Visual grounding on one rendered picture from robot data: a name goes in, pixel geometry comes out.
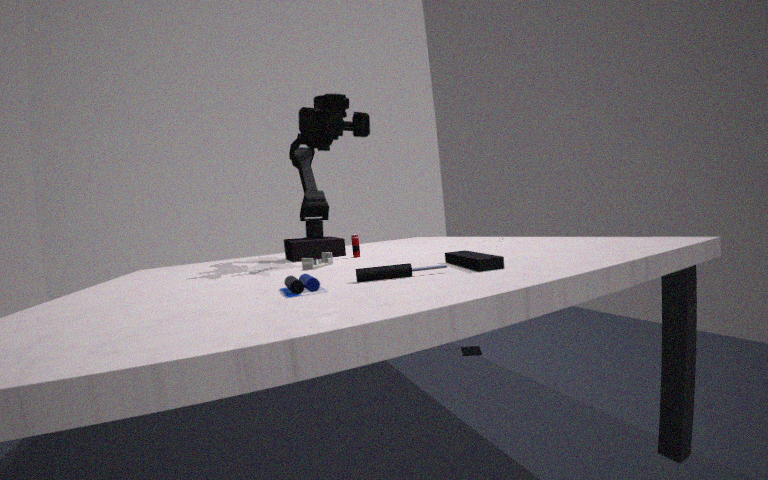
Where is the black-handled screwdriver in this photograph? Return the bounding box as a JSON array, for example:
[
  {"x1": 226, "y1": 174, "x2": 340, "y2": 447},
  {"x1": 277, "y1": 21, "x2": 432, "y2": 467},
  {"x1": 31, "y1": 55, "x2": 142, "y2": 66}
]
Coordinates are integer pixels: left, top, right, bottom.
[{"x1": 356, "y1": 263, "x2": 447, "y2": 283}]

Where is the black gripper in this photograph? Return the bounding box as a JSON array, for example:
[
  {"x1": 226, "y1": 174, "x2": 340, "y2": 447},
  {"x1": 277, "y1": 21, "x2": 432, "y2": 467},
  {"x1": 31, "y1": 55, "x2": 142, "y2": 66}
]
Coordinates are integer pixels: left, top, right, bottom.
[{"x1": 298, "y1": 107, "x2": 370, "y2": 141}]

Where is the red battery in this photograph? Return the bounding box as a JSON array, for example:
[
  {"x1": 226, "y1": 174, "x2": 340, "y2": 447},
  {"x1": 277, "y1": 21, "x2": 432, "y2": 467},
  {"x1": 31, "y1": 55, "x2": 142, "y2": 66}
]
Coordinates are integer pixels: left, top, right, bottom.
[{"x1": 351, "y1": 234, "x2": 360, "y2": 257}]

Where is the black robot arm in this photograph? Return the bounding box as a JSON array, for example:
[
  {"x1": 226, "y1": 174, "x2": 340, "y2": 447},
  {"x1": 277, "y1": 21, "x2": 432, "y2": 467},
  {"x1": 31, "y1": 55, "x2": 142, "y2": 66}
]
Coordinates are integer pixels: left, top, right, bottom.
[{"x1": 289, "y1": 94, "x2": 349, "y2": 240}]

